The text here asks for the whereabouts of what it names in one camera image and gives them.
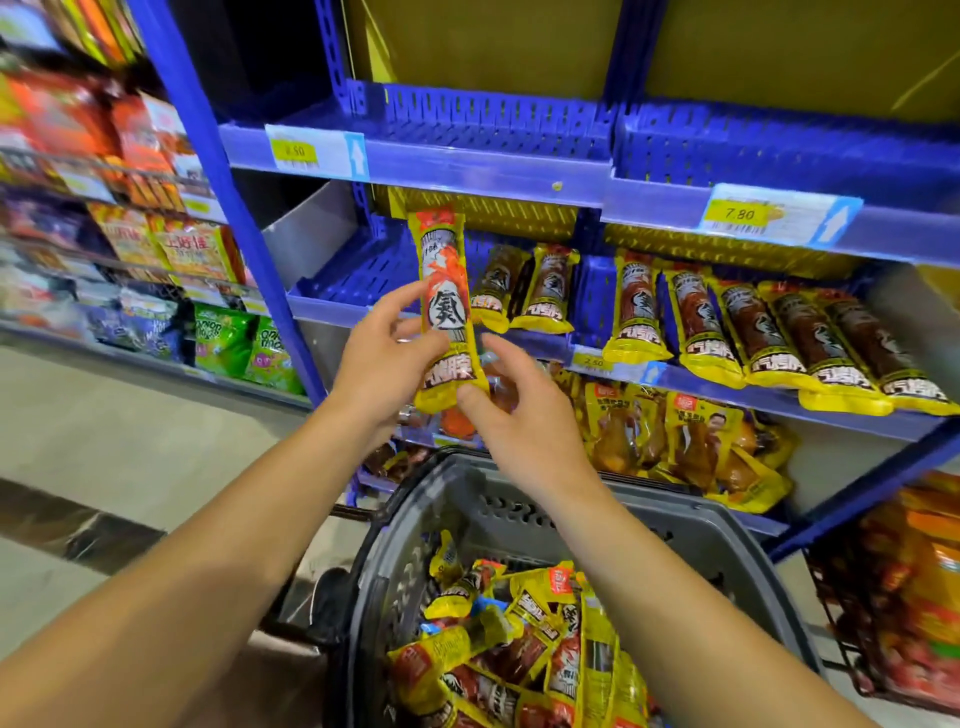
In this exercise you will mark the small blue price label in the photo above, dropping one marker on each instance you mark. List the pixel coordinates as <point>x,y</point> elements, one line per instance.
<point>615,367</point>

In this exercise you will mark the shelves of assorted snack bags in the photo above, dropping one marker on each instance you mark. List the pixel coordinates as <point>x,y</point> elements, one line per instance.
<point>82,195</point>

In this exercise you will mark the person's right hand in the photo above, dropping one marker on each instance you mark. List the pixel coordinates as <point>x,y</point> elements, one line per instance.
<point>536,435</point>

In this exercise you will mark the green snack bag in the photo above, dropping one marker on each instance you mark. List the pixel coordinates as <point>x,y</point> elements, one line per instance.
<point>274,360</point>
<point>221,341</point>

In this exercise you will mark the person's right thumb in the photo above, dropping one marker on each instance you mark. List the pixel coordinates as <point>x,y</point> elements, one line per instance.
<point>476,405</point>

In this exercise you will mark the blue plastic shelf tray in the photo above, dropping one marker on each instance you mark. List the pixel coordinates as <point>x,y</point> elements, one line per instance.
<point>487,120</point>
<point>787,154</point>

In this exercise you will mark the white price label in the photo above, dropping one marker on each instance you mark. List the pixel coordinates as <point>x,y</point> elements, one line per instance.
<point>315,152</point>
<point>776,216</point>

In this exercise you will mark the person's left forearm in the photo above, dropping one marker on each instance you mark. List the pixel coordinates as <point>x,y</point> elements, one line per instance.
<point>187,570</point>

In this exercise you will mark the grey plastic shopping basket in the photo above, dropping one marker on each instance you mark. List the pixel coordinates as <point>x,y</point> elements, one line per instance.
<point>720,547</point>

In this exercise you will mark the person's right forearm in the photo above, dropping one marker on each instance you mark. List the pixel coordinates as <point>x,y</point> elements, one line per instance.
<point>675,615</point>

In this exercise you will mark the person's left hand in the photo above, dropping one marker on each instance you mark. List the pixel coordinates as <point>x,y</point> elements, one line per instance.
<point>371,367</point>

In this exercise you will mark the pile of red orange packets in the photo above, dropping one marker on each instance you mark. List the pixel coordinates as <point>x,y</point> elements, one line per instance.
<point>919,585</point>

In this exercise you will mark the pile of chicken leg packets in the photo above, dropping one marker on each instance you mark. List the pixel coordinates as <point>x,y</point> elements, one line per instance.
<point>675,442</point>

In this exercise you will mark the person's left thumb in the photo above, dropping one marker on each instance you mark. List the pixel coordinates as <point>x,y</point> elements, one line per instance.
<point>426,346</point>

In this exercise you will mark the blue metal shelf rack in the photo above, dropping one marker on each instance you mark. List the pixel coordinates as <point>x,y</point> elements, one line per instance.
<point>480,169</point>

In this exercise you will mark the orange-topped yellow snack packet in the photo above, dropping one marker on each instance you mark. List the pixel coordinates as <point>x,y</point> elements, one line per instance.
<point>444,255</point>

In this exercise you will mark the black basket wheel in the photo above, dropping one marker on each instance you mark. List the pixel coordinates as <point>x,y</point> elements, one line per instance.
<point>330,604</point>

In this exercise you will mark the row of yellow meat packets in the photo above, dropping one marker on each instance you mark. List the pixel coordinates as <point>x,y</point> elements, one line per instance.
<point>757,330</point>

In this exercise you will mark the pile of yellow packets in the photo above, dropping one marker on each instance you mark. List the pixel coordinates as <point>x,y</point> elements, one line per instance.
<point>525,652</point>

